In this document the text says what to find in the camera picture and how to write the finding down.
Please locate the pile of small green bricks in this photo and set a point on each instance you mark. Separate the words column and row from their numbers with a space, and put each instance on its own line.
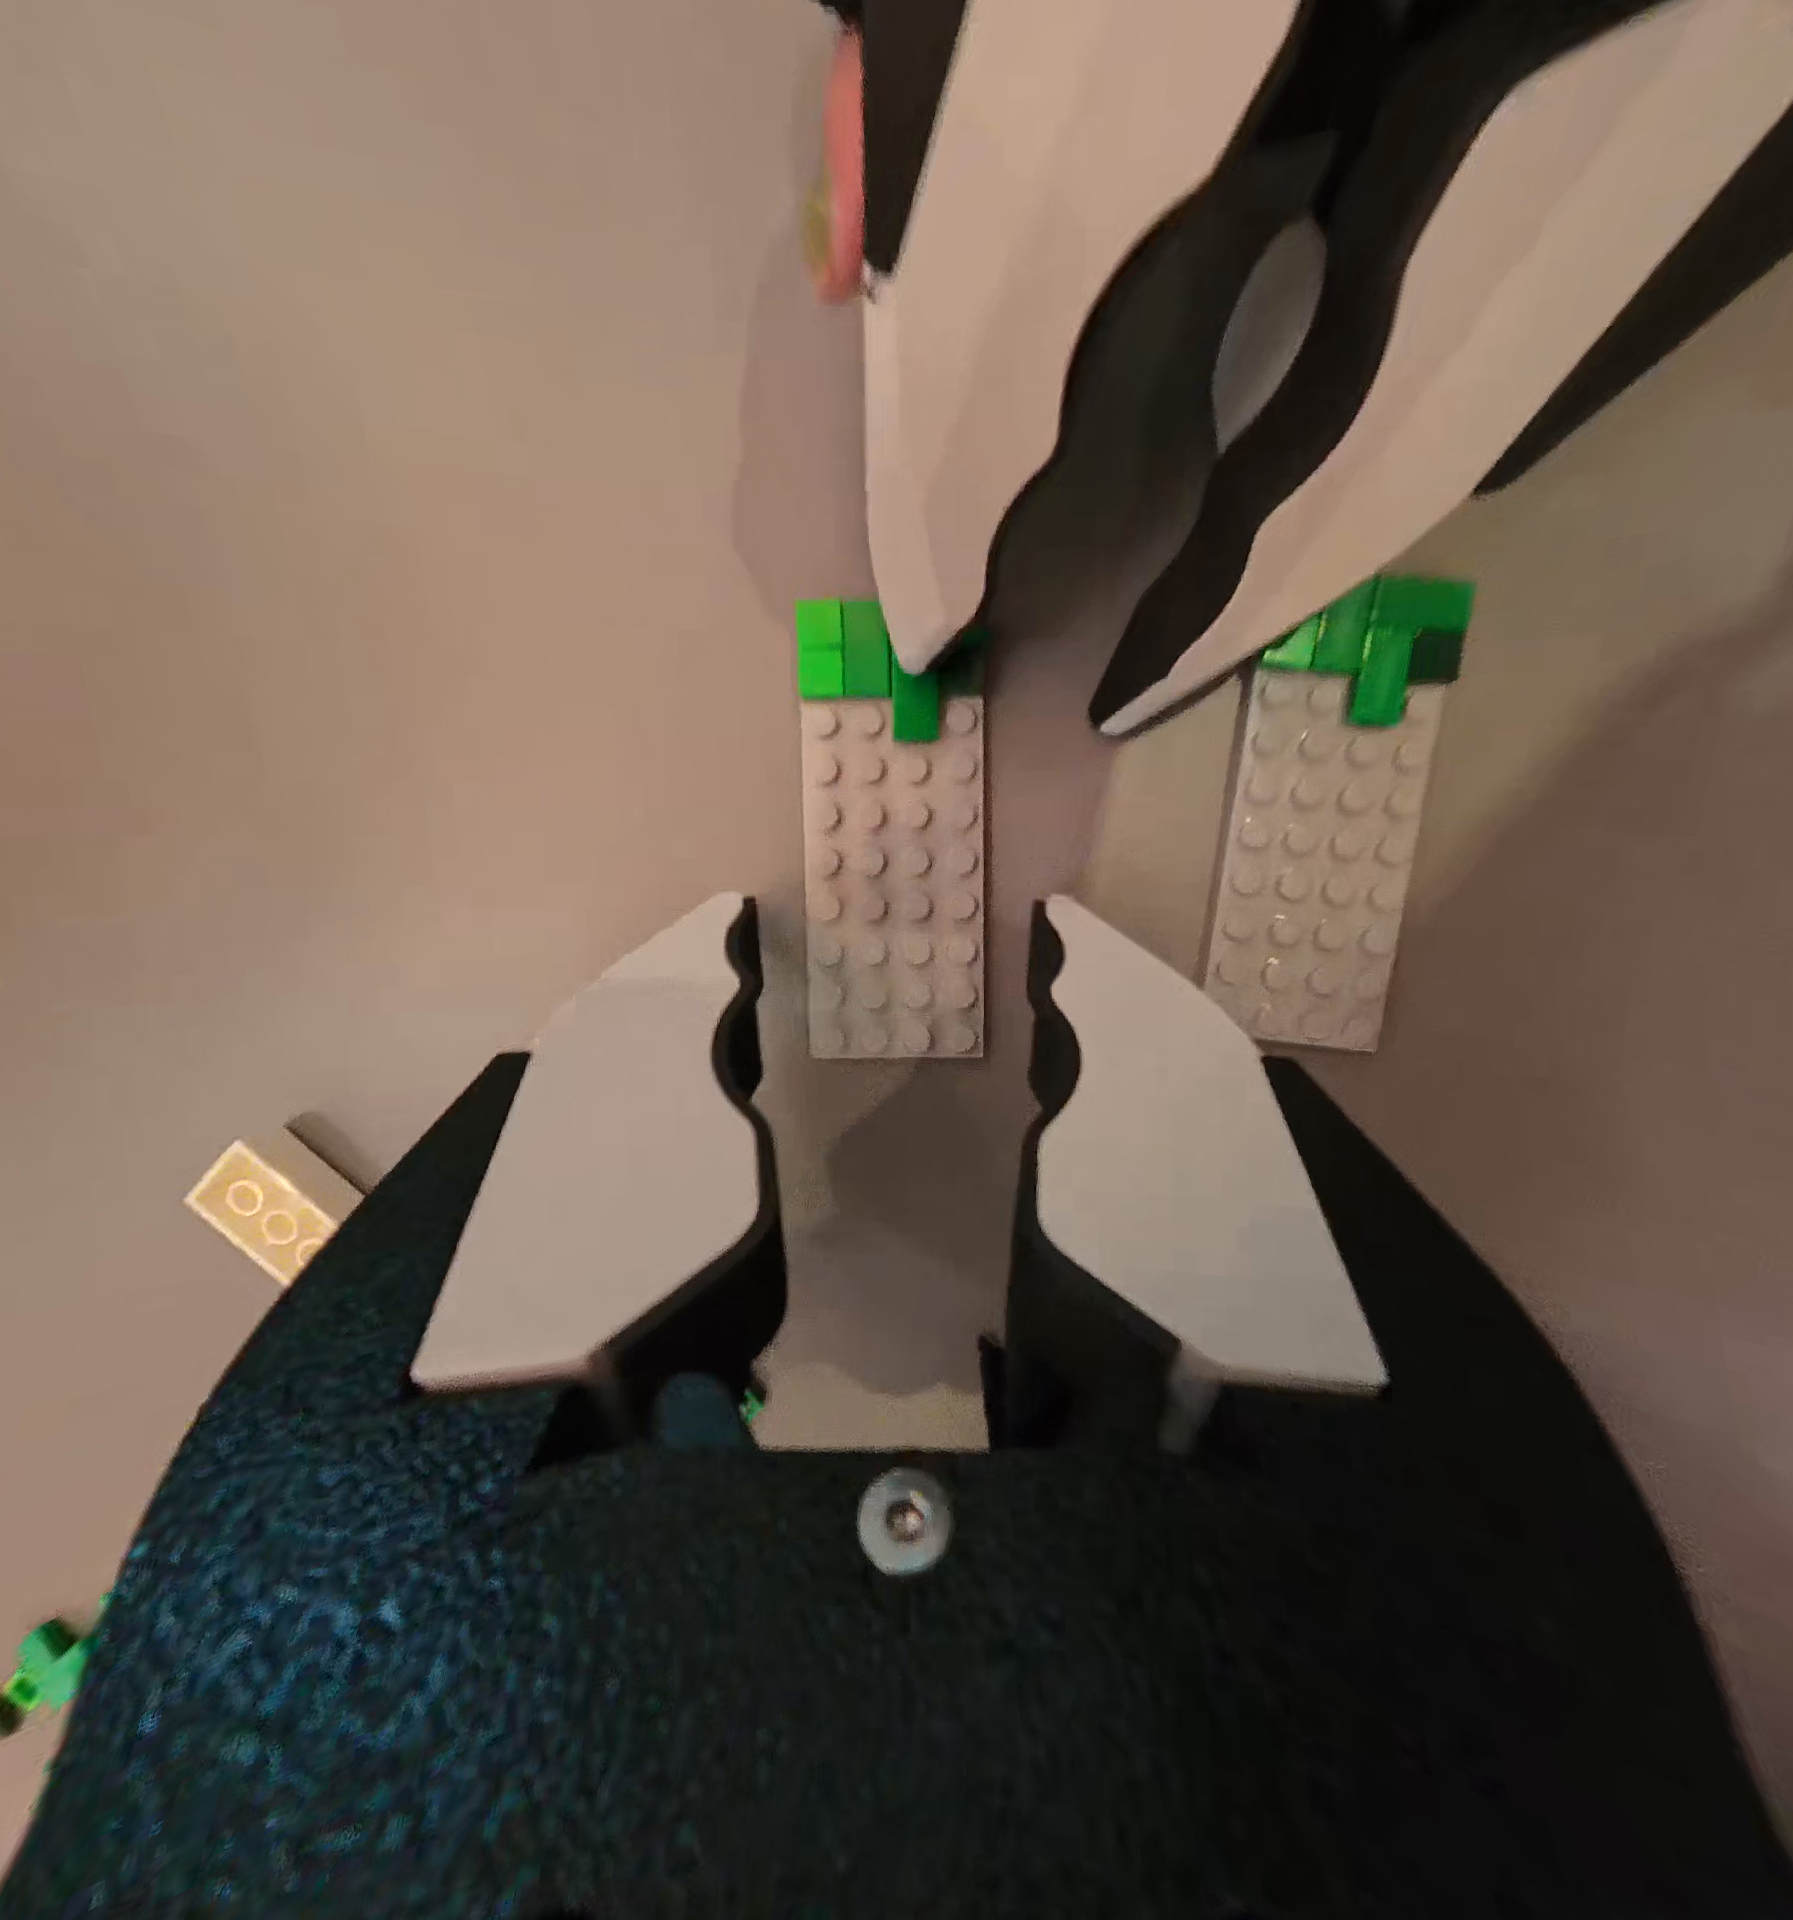
column 50, row 1659

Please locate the long white brick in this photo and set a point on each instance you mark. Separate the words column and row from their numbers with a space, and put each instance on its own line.
column 259, row 1197

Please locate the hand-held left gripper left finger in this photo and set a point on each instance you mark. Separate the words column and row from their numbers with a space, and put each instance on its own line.
column 607, row 1171

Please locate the person's right hand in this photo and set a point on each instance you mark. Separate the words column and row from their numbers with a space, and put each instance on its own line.
column 840, row 181

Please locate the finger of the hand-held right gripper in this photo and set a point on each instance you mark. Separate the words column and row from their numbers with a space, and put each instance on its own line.
column 1453, row 348
column 975, row 332

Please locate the shiny green flat brick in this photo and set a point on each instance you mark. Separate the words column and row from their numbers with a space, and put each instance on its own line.
column 1380, row 702

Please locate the light green flat bricks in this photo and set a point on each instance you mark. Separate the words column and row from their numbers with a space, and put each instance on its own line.
column 1296, row 649
column 837, row 649

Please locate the grey studded baseplate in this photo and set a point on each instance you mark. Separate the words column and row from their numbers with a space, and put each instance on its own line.
column 900, row 897
column 1320, row 887

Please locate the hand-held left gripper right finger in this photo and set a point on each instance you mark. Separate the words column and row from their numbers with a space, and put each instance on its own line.
column 1182, row 1157

